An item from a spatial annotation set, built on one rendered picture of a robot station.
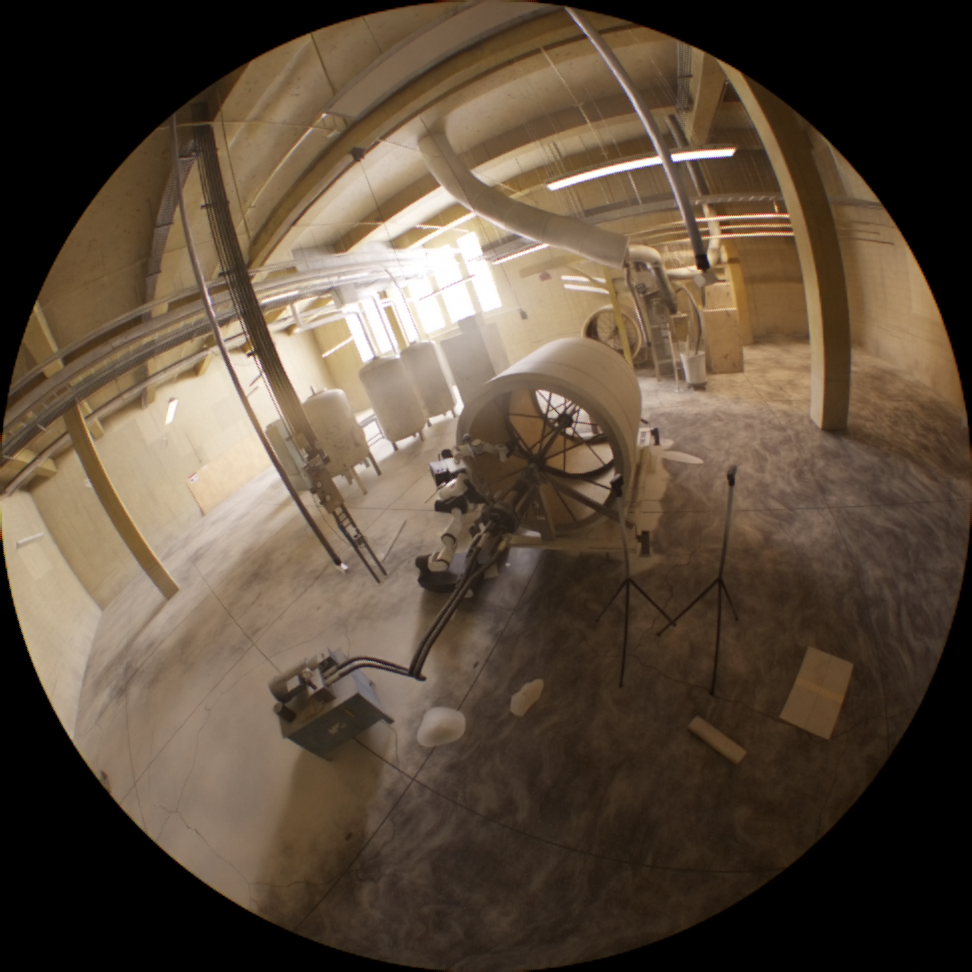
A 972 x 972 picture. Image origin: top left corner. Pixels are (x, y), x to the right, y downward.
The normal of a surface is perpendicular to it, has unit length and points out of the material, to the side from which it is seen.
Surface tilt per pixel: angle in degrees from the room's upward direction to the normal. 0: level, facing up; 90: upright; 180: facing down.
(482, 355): 90
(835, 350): 90
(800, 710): 0
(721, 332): 90
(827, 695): 0
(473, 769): 0
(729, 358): 90
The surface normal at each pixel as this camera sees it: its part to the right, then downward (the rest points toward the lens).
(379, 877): -0.33, -0.84
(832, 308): -0.45, 0.55
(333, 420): 0.66, 0.14
